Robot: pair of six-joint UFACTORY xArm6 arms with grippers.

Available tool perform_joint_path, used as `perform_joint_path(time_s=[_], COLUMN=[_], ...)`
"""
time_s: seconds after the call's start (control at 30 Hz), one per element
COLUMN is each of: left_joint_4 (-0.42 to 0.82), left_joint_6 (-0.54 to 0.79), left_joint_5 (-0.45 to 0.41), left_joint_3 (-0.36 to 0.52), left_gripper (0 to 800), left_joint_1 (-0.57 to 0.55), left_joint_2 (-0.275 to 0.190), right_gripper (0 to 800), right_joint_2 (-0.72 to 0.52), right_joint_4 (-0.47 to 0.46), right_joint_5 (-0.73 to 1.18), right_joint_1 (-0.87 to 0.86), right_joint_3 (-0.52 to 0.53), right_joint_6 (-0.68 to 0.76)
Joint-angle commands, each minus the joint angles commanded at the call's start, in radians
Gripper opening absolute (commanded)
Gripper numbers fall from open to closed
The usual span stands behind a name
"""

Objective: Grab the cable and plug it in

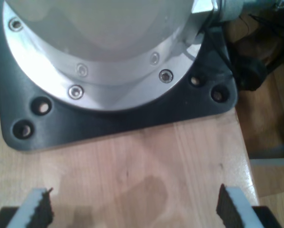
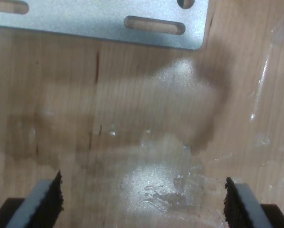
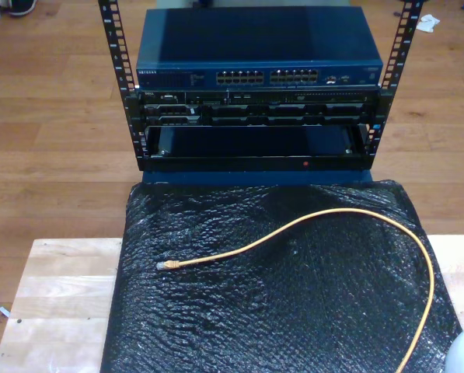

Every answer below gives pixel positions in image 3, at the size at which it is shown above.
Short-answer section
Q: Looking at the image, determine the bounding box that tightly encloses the yellow network cable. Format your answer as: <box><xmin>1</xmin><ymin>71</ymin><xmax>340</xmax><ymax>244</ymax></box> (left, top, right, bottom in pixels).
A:
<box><xmin>155</xmin><ymin>207</ymin><xmax>436</xmax><ymax>373</ymax></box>

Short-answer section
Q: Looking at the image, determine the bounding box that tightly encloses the black rack shelf tray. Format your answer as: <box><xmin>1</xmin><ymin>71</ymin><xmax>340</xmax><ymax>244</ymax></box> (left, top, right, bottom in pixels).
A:
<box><xmin>144</xmin><ymin>124</ymin><xmax>372</xmax><ymax>172</ymax></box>

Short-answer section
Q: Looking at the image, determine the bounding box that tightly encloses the black rack server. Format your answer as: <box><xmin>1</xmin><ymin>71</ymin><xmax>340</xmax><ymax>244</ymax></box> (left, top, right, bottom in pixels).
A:
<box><xmin>136</xmin><ymin>87</ymin><xmax>381</xmax><ymax>127</ymax></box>

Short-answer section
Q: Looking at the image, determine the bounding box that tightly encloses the black bubble wrap mat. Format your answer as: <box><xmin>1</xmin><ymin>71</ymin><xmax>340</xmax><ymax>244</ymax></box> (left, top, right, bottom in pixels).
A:
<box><xmin>99</xmin><ymin>179</ymin><xmax>464</xmax><ymax>373</ymax></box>

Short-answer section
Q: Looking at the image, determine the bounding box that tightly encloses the crumpled white paper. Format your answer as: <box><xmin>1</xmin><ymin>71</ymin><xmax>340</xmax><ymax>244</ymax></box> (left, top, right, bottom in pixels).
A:
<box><xmin>415</xmin><ymin>13</ymin><xmax>442</xmax><ymax>33</ymax></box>

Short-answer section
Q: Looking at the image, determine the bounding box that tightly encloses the dark shoe white sole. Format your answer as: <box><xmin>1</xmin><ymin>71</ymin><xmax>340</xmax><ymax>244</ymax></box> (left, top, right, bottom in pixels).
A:
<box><xmin>9</xmin><ymin>0</ymin><xmax>38</xmax><ymax>16</ymax></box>

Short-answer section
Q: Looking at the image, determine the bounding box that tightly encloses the black server rack frame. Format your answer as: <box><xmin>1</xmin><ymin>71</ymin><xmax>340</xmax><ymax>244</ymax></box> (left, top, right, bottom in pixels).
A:
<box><xmin>97</xmin><ymin>0</ymin><xmax>425</xmax><ymax>173</ymax></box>

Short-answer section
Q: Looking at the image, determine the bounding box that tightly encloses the blue network switch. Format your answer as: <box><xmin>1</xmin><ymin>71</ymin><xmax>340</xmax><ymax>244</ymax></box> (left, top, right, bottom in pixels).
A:
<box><xmin>135</xmin><ymin>5</ymin><xmax>384</xmax><ymax>92</ymax></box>

